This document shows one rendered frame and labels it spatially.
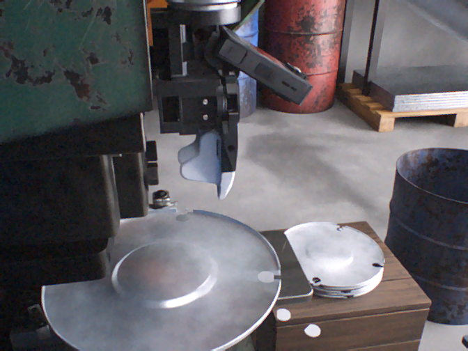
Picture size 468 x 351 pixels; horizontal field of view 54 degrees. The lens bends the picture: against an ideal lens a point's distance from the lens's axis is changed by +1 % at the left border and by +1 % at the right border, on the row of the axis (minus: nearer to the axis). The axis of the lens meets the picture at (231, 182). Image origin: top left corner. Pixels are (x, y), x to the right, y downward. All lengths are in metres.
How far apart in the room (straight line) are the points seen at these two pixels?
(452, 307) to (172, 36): 1.44
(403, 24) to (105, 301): 4.01
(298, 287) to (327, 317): 0.61
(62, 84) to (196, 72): 0.21
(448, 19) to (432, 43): 3.92
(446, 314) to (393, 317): 0.50
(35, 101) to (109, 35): 0.06
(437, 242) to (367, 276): 0.38
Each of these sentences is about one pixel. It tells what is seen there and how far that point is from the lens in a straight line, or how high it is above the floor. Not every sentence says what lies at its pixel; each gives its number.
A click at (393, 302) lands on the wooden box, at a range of 1.25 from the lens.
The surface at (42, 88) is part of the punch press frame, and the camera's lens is 0.28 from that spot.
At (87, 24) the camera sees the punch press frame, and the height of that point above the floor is 1.11.
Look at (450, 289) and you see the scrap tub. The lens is 1.66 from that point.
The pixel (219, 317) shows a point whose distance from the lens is 0.52.
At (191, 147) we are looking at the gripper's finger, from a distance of 0.52.
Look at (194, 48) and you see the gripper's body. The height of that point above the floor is 1.06.
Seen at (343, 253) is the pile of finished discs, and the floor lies 0.39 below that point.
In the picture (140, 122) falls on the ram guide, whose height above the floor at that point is 1.02.
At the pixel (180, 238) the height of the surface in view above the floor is 0.78.
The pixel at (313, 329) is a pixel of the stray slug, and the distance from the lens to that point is 0.71.
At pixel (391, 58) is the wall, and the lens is 4.39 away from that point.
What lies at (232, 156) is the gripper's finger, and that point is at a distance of 0.47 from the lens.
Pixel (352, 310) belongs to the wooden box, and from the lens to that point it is 1.20.
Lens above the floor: 1.15
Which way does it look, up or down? 28 degrees down
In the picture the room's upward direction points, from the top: straight up
